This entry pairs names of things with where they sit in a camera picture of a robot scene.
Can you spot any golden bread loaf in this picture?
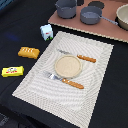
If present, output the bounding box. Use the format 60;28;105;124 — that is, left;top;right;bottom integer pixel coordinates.
18;47;40;59

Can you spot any small milk carton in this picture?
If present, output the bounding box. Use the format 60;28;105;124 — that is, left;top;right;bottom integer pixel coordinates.
40;24;53;40

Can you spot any yellow butter box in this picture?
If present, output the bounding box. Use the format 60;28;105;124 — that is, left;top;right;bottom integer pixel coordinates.
2;66;24;77

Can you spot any round beige plate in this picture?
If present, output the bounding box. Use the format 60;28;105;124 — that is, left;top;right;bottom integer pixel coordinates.
54;55;82;78

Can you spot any woven beige placemat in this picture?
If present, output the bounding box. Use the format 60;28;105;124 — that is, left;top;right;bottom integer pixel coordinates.
13;31;113;128

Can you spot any brown wooden board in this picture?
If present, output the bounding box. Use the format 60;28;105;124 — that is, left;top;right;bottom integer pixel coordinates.
48;0;128;42

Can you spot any grey cooking pot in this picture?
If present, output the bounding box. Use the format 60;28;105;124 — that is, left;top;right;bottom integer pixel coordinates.
55;0;77;19

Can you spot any black round burner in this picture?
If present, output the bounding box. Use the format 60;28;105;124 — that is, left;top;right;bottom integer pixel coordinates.
88;1;104;9

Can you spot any cream bowl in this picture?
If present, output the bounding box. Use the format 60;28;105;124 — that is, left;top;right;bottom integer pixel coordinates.
116;4;128;30

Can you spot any wooden handled fork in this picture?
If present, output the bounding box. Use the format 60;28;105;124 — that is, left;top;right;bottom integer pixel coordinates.
43;71;84;89

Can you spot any wooden handled knife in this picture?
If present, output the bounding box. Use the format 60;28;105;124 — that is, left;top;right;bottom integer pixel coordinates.
57;49;96;63

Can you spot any grey saucepan with handle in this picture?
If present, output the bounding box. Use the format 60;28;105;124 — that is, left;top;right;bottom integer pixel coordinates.
80;6;117;25

